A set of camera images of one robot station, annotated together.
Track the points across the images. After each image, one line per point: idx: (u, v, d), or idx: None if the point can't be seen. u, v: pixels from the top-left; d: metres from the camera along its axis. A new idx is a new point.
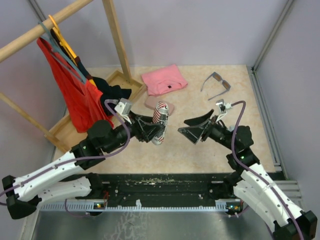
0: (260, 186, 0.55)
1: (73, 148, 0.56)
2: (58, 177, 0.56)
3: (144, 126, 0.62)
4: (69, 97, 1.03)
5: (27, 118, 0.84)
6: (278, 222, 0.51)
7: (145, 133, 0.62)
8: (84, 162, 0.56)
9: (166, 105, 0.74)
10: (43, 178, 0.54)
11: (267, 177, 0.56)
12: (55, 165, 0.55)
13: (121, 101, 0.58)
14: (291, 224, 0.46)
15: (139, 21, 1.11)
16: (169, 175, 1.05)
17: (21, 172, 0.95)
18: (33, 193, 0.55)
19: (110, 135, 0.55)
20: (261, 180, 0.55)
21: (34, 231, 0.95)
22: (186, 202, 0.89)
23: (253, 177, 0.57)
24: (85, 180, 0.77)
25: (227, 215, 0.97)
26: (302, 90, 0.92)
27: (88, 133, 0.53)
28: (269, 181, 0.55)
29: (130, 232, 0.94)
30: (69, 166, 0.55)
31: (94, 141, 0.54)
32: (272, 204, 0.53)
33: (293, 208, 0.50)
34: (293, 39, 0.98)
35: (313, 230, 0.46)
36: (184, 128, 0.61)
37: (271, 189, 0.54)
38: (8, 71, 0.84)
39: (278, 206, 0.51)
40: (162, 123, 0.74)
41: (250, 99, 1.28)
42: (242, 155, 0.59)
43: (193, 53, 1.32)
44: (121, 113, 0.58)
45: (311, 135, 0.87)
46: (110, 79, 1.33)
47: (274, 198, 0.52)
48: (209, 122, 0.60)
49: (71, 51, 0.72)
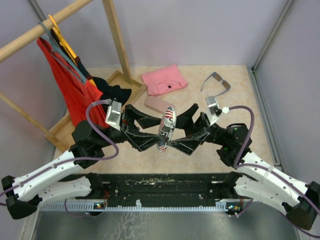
0: (261, 174, 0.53)
1: (71, 147, 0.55)
2: (58, 176, 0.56)
3: (133, 137, 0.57)
4: (69, 97, 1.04)
5: (27, 117, 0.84)
6: (288, 201, 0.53)
7: (138, 144, 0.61)
8: (83, 162, 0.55)
9: (173, 117, 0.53)
10: (42, 178, 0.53)
11: (263, 163, 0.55)
12: (54, 165, 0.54)
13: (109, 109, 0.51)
14: (304, 202, 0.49)
15: (139, 20, 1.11)
16: (169, 175, 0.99)
17: (21, 172, 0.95)
18: (32, 193, 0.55)
19: (96, 135, 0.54)
20: (259, 168, 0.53)
21: (34, 231, 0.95)
22: (186, 202, 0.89)
23: (252, 168, 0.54)
24: (86, 180, 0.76)
25: (227, 215, 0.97)
26: (302, 90, 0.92)
27: (74, 138, 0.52)
28: (267, 166, 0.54)
29: (130, 232, 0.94)
30: (68, 165, 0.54)
31: (80, 143, 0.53)
32: (277, 188, 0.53)
33: (299, 185, 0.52)
34: (293, 39, 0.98)
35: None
36: (175, 141, 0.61)
37: (272, 173, 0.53)
38: (8, 71, 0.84)
39: (284, 189, 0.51)
40: (164, 134, 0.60)
41: (250, 99, 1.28)
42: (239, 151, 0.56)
43: (193, 53, 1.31)
44: (107, 120, 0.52)
45: (311, 136, 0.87)
46: (110, 79, 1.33)
47: (279, 181, 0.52)
48: (207, 134, 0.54)
49: (71, 51, 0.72)
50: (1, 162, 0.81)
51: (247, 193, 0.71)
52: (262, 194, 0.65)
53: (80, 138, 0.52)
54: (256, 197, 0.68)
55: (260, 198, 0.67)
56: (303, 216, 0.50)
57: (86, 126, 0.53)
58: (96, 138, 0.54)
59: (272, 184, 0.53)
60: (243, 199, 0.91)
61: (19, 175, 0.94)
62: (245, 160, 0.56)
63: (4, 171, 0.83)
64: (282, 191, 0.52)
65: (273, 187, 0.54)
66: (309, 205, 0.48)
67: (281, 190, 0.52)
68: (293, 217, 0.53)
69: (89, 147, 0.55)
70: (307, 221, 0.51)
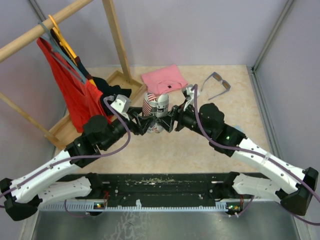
0: (257, 162, 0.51)
1: (68, 147, 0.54)
2: (55, 177, 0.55)
3: (141, 120, 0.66)
4: (69, 97, 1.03)
5: (27, 118, 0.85)
6: (284, 188, 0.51)
7: (142, 127, 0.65)
8: (79, 161, 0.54)
9: (156, 98, 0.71)
10: (39, 179, 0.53)
11: (260, 149, 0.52)
12: (50, 165, 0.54)
13: (121, 100, 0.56)
14: (302, 189, 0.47)
15: (139, 20, 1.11)
16: (169, 175, 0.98)
17: (21, 172, 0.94)
18: (31, 195, 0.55)
19: (107, 130, 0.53)
20: (256, 154, 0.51)
21: (34, 231, 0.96)
22: (186, 202, 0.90)
23: (247, 155, 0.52)
24: (85, 180, 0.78)
25: (227, 215, 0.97)
26: (302, 89, 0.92)
27: (84, 129, 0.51)
28: (264, 153, 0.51)
29: (130, 232, 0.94)
30: (64, 165, 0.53)
31: (90, 137, 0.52)
32: (274, 175, 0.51)
33: (297, 171, 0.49)
34: (293, 39, 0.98)
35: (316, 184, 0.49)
36: (159, 118, 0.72)
37: (269, 160, 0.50)
38: (7, 71, 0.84)
39: (282, 176, 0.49)
40: (153, 115, 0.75)
41: (250, 99, 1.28)
42: (227, 136, 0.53)
43: (193, 53, 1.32)
44: (121, 113, 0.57)
45: (310, 136, 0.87)
46: (110, 79, 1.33)
47: (276, 169, 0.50)
48: (174, 108, 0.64)
49: (71, 51, 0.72)
50: (1, 162, 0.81)
51: (244, 190, 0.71)
52: (258, 187, 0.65)
53: (94, 130, 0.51)
54: (253, 192, 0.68)
55: (256, 191, 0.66)
56: (299, 202, 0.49)
57: (102, 120, 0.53)
58: (108, 133, 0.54)
59: (269, 171, 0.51)
60: (242, 200, 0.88)
61: (19, 175, 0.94)
62: (241, 146, 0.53)
63: (4, 171, 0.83)
64: (280, 178, 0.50)
65: (270, 175, 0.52)
66: (307, 192, 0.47)
67: (278, 177, 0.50)
68: (288, 204, 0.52)
69: (93, 142, 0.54)
70: (303, 207, 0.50)
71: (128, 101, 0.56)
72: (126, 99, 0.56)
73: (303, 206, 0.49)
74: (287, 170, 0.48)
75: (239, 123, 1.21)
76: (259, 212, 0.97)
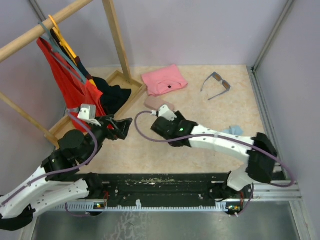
0: (210, 143, 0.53)
1: (43, 163, 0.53)
2: (36, 193, 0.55)
3: (117, 124, 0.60)
4: (69, 97, 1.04)
5: (27, 118, 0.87)
6: (242, 159, 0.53)
7: (121, 131, 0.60)
8: (55, 176, 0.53)
9: None
10: (18, 198, 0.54)
11: (211, 131, 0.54)
12: (27, 183, 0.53)
13: (84, 107, 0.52)
14: (253, 154, 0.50)
15: (139, 20, 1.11)
16: (169, 175, 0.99)
17: (21, 172, 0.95)
18: (17, 211, 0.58)
19: (84, 144, 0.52)
20: (207, 136, 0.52)
21: (34, 231, 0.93)
22: (186, 202, 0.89)
23: (200, 139, 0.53)
24: (81, 182, 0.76)
25: (227, 215, 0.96)
26: (301, 89, 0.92)
27: (59, 145, 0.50)
28: (213, 132, 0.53)
29: (130, 232, 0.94)
30: (40, 182, 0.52)
31: (66, 152, 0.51)
32: (228, 150, 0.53)
33: (246, 139, 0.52)
34: (293, 38, 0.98)
35: (269, 146, 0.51)
36: None
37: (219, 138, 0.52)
38: (7, 71, 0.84)
39: (233, 147, 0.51)
40: None
41: (250, 99, 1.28)
42: (181, 128, 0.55)
43: (193, 53, 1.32)
44: (88, 120, 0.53)
45: (310, 136, 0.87)
46: (110, 79, 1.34)
47: (227, 142, 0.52)
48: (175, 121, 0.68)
49: (71, 51, 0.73)
50: (1, 162, 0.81)
51: (238, 185, 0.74)
52: (242, 178, 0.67)
53: (70, 146, 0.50)
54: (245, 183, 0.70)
55: (244, 180, 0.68)
56: (258, 168, 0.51)
57: (77, 135, 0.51)
58: (86, 146, 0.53)
59: (223, 148, 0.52)
60: (243, 199, 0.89)
61: (20, 175, 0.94)
62: (194, 133, 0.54)
63: (4, 171, 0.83)
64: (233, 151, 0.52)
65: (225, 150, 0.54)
66: (258, 156, 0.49)
67: (231, 150, 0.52)
68: (254, 175, 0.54)
69: (70, 158, 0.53)
70: (264, 173, 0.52)
71: (92, 106, 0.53)
72: (89, 105, 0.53)
73: (262, 172, 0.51)
74: (236, 140, 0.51)
75: (239, 123, 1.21)
76: (259, 212, 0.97)
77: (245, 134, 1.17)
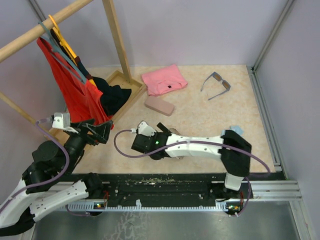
0: (184, 149, 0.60)
1: (23, 176, 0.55)
2: (24, 203, 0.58)
3: (96, 129, 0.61)
4: (69, 97, 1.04)
5: (27, 118, 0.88)
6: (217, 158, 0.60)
7: (100, 135, 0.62)
8: (34, 188, 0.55)
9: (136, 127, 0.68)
10: (8, 210, 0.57)
11: (183, 138, 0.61)
12: (12, 196, 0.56)
13: (57, 115, 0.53)
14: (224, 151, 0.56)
15: (139, 20, 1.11)
16: (169, 175, 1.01)
17: (21, 172, 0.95)
18: (10, 221, 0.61)
19: (60, 156, 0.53)
20: (181, 144, 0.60)
21: (34, 231, 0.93)
22: (186, 202, 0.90)
23: (174, 147, 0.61)
24: (81, 185, 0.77)
25: (227, 215, 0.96)
26: (302, 89, 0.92)
27: (34, 157, 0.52)
28: (186, 139, 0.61)
29: (130, 232, 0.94)
30: (22, 195, 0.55)
31: (41, 164, 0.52)
32: (201, 152, 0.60)
33: (216, 139, 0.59)
34: (293, 38, 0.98)
35: (239, 142, 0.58)
36: None
37: (190, 143, 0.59)
38: (7, 72, 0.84)
39: (205, 149, 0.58)
40: None
41: (250, 99, 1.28)
42: (157, 141, 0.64)
43: (193, 53, 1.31)
44: (63, 128, 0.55)
45: (310, 136, 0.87)
46: (110, 79, 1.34)
47: (198, 145, 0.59)
48: None
49: (71, 51, 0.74)
50: (1, 162, 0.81)
51: (233, 183, 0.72)
52: (231, 176, 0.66)
53: (44, 158, 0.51)
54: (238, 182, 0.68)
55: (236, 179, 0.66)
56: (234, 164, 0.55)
57: (52, 147, 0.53)
58: (62, 157, 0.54)
59: (196, 151, 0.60)
60: (243, 200, 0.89)
61: (20, 175, 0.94)
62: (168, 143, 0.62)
63: (4, 171, 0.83)
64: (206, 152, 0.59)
65: (198, 152, 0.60)
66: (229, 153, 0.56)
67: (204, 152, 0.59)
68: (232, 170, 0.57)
69: (47, 169, 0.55)
70: (240, 166, 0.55)
71: (65, 114, 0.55)
72: (63, 113, 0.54)
73: (238, 165, 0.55)
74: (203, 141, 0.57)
75: (239, 123, 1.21)
76: (259, 212, 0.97)
77: (245, 134, 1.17)
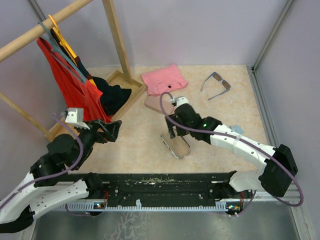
0: (230, 143, 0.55)
1: (32, 169, 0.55)
2: (29, 197, 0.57)
3: (107, 127, 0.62)
4: (69, 97, 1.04)
5: (27, 118, 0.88)
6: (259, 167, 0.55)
7: (110, 133, 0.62)
8: (42, 182, 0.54)
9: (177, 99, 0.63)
10: (12, 203, 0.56)
11: (233, 133, 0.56)
12: (18, 189, 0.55)
13: (71, 110, 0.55)
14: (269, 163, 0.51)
15: (139, 20, 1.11)
16: (169, 175, 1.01)
17: (21, 172, 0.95)
18: (11, 216, 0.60)
19: (74, 149, 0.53)
20: (229, 137, 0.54)
21: (34, 231, 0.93)
22: (187, 202, 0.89)
23: (220, 137, 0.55)
24: (81, 184, 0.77)
25: (227, 215, 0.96)
26: (301, 89, 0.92)
27: (48, 149, 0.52)
28: (236, 135, 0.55)
29: (130, 231, 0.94)
30: (29, 188, 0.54)
31: (54, 156, 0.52)
32: (245, 154, 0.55)
33: (267, 148, 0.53)
34: (292, 38, 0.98)
35: (290, 161, 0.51)
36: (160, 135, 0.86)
37: (240, 141, 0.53)
38: (7, 71, 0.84)
39: (253, 153, 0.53)
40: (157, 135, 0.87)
41: (250, 99, 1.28)
42: (205, 124, 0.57)
43: (193, 53, 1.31)
44: (77, 123, 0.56)
45: (310, 136, 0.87)
46: (110, 79, 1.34)
47: (245, 146, 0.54)
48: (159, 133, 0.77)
49: (71, 51, 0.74)
50: (1, 162, 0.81)
51: (241, 185, 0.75)
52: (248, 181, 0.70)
53: (59, 150, 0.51)
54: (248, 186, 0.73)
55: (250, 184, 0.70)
56: (272, 179, 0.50)
57: (67, 140, 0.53)
58: (76, 151, 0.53)
59: (241, 150, 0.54)
60: (243, 199, 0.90)
61: (20, 175, 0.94)
62: (216, 130, 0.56)
63: (4, 171, 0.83)
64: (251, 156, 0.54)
65: (241, 152, 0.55)
66: (275, 166, 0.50)
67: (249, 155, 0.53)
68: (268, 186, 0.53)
69: (58, 162, 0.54)
70: (278, 185, 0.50)
71: (80, 110, 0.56)
72: (77, 108, 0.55)
73: (277, 183, 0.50)
74: (253, 146, 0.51)
75: (239, 123, 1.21)
76: (259, 212, 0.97)
77: (245, 134, 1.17)
